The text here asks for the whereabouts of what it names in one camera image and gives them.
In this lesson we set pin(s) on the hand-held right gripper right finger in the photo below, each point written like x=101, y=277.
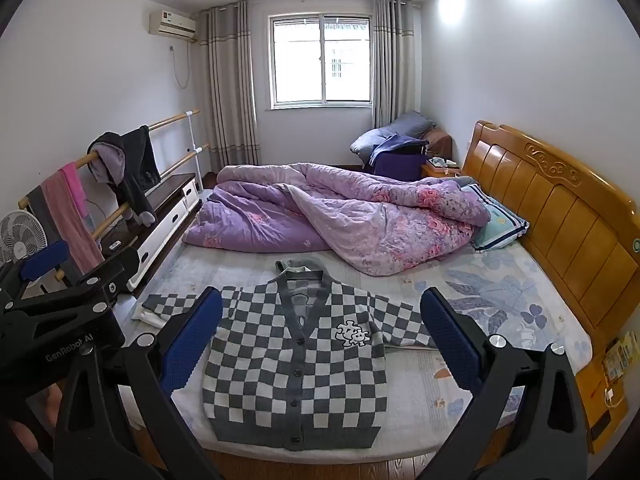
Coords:
x=452, y=340

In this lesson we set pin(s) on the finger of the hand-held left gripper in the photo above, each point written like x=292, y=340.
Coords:
x=95, y=285
x=42, y=261

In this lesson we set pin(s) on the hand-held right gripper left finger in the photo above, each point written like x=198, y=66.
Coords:
x=192, y=345

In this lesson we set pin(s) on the grey white checkered cardigan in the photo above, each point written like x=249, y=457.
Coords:
x=300, y=360

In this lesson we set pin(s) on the person's left hand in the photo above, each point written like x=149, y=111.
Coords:
x=51, y=405

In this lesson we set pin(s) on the white electric fan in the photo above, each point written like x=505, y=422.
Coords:
x=20, y=240

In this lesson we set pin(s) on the grey cloth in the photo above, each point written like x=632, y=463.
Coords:
x=42, y=215

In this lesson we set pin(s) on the pink cloth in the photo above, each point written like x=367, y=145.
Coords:
x=70, y=210

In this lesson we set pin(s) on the bed with floral white sheet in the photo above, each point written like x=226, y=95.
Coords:
x=500, y=300

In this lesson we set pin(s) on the white cabinet with dark top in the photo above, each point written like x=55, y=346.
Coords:
x=165, y=220

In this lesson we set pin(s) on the lilac cloth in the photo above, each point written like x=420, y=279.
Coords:
x=107, y=165

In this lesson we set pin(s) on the light blue folded cloth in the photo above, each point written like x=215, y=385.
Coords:
x=500, y=225

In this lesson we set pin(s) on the dark hooded jacket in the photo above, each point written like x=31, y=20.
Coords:
x=137, y=160

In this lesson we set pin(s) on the wooden side table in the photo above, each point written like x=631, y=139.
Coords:
x=595, y=395

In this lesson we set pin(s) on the wooden headboard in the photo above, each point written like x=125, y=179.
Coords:
x=550, y=210

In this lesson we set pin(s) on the purple floral quilt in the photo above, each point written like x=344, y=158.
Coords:
x=350, y=210

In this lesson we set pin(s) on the yellow packet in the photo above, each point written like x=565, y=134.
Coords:
x=619, y=357

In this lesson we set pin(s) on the wooden nightstand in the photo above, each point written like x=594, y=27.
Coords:
x=442, y=170

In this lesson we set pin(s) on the dark phone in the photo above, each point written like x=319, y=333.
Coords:
x=600, y=426

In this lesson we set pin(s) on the dark purple cloth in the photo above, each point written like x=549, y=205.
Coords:
x=397, y=162

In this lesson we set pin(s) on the grey-blue bedding pile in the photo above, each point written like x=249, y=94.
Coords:
x=395, y=130

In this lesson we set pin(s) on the grey striped curtain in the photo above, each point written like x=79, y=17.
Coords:
x=232, y=85
x=397, y=60

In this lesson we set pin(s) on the white air conditioner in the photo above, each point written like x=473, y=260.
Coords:
x=170, y=24

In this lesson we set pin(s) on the window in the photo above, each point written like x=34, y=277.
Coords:
x=300, y=60

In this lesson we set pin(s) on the wooden clothes rail rack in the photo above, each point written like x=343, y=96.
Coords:
x=170, y=119

